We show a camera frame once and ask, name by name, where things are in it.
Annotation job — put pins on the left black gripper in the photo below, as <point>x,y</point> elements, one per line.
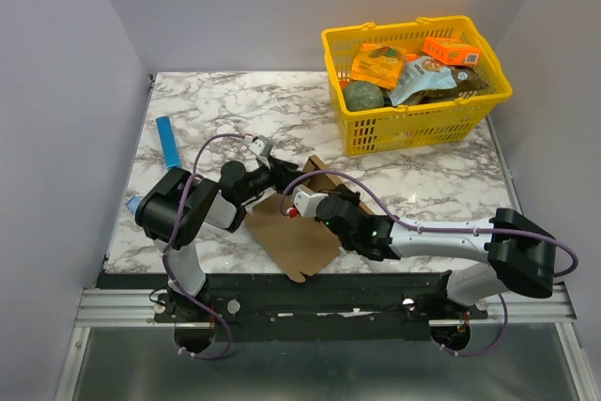
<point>282,174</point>

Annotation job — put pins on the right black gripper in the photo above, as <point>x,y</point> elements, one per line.
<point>335,204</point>

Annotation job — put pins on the brown cardboard box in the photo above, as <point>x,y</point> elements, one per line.
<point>300,247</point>

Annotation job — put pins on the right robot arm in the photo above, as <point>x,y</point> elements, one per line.
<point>509,252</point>

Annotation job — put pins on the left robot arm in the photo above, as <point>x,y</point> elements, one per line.
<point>173,211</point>

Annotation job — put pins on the orange carton box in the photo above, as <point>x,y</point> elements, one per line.
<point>451,52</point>

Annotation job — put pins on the yellow plastic basket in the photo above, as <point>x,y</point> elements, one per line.
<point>391,128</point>

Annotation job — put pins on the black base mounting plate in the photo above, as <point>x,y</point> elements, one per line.
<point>325,307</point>

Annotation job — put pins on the green round melon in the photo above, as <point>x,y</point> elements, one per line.
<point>361,95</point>

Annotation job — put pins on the long blue bar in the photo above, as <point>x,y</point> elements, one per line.
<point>168,142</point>

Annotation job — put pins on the orange snack pouch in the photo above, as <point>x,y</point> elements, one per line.
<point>378,64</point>

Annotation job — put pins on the small blue block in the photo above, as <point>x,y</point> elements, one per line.
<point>133,204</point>

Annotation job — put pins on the light blue snack bag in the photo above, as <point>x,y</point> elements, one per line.
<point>422,75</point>

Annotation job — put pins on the dark brown snack bag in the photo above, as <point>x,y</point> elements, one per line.
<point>462,84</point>

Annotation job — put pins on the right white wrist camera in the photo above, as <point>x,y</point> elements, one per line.
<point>304,202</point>

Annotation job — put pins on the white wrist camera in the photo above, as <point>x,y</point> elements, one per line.
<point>304,202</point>
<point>261,146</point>

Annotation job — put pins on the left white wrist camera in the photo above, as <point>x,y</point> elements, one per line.
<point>261,146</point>

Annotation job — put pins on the aluminium frame rail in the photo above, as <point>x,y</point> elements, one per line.
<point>118,352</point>

